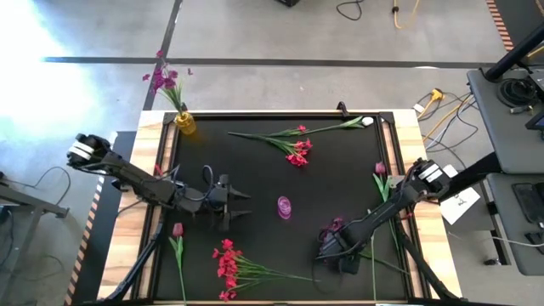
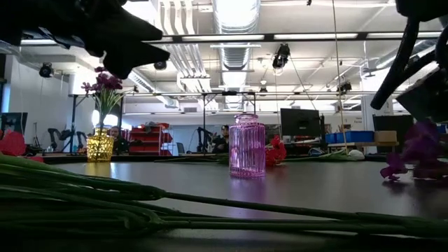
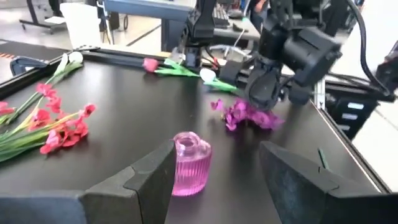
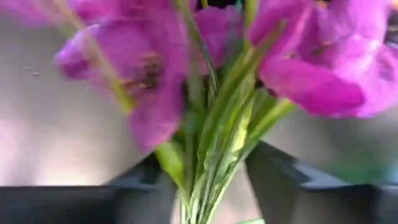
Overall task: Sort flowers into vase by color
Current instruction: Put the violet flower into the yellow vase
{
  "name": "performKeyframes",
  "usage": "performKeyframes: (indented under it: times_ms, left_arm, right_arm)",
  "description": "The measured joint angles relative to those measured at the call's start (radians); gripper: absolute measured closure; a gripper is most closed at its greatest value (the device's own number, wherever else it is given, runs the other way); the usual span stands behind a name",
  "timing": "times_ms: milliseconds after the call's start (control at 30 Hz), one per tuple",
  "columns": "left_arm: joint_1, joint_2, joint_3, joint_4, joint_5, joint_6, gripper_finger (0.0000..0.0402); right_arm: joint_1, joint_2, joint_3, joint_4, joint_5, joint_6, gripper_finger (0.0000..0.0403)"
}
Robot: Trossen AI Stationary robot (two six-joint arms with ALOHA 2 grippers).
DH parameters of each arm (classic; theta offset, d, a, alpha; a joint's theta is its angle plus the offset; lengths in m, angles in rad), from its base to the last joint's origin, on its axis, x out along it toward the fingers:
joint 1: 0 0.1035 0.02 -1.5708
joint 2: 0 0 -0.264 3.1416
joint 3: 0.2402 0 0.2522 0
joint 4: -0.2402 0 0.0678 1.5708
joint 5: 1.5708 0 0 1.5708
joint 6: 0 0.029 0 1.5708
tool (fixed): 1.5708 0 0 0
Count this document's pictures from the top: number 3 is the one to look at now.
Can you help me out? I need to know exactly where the dark table clamp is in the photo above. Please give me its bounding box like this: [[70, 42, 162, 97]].
[[9, 55, 49, 77]]

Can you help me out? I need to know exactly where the white box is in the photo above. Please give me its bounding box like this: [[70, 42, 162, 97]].
[[60, 2, 102, 49]]

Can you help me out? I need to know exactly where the red flower spray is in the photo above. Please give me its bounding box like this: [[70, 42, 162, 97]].
[[0, 103, 97, 164], [0, 83, 63, 125]]

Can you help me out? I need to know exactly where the grey-blue desk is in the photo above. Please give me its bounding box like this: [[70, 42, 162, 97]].
[[104, 0, 261, 52]]

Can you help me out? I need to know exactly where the pink tulip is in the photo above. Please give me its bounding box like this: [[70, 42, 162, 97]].
[[142, 57, 200, 78]]

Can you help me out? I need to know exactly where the pink ribbed glass vase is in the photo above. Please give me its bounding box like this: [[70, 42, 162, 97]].
[[172, 131, 213, 197]]

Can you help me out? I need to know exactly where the black rolling stand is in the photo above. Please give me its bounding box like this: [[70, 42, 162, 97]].
[[19, 0, 67, 32]]

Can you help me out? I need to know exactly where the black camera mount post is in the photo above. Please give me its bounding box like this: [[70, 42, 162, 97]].
[[178, 0, 218, 69]]

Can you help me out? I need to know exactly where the black hazard-striped floor mat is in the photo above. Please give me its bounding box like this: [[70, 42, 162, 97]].
[[0, 40, 69, 62]]

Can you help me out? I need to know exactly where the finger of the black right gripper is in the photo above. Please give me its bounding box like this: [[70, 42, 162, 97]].
[[287, 82, 313, 106], [244, 67, 285, 112]]

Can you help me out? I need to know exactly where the black controller box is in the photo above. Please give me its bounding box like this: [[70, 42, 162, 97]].
[[326, 93, 379, 139]]

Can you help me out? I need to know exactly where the person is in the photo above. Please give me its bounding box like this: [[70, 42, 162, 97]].
[[248, 0, 270, 32]]

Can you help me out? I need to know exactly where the black keyboard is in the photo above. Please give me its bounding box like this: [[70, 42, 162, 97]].
[[213, 6, 231, 27]]

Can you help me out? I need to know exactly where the black desk gadget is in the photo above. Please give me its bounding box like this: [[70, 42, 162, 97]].
[[232, 23, 249, 34]]

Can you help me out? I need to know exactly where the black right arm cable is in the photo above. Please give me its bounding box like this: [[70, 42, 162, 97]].
[[345, 0, 391, 94]]

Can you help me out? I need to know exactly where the black computer mouse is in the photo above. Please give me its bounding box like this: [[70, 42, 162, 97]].
[[228, 9, 246, 19]]

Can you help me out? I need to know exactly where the purple flower spray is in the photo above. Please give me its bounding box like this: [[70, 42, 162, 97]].
[[210, 98, 285, 131]]

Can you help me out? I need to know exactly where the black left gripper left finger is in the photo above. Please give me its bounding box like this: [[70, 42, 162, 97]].
[[0, 139, 177, 224]]

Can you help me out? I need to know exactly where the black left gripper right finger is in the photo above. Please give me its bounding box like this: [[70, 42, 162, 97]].
[[259, 140, 398, 224]]

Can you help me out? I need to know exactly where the green stem piece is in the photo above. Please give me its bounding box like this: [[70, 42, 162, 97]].
[[317, 147, 330, 171]]

